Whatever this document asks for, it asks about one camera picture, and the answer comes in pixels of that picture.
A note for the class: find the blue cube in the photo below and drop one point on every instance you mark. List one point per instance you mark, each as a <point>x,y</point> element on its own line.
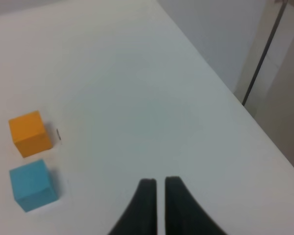
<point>32,185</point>

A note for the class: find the orange cube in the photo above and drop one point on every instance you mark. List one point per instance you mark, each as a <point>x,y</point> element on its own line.
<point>29,134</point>

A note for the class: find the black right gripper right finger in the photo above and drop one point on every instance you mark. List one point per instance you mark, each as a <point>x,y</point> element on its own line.
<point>183,215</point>

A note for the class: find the dark metal pole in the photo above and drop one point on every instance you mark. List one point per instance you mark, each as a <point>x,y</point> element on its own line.
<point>266,48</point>

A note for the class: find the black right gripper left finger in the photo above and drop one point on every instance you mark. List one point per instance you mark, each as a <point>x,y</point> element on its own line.
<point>140,216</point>

